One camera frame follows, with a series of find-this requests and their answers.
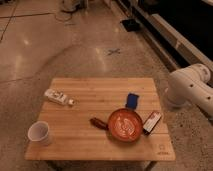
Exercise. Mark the orange ceramic bowl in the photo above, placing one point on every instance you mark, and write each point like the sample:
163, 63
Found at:
125, 125

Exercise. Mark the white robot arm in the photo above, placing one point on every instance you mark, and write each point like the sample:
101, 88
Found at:
190, 85

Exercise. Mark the blue sponge block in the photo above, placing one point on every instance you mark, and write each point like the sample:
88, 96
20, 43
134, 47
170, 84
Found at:
132, 101

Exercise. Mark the wooden table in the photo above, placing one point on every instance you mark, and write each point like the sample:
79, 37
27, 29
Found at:
74, 138

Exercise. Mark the white tube with cap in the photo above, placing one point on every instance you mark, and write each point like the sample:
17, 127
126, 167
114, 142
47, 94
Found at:
58, 97

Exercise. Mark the red and white box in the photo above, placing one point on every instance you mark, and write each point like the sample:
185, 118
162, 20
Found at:
151, 122

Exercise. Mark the black floor base plate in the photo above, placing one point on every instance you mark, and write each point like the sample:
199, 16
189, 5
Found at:
130, 25

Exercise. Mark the white shelf rail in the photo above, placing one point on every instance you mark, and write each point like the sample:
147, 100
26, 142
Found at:
174, 49

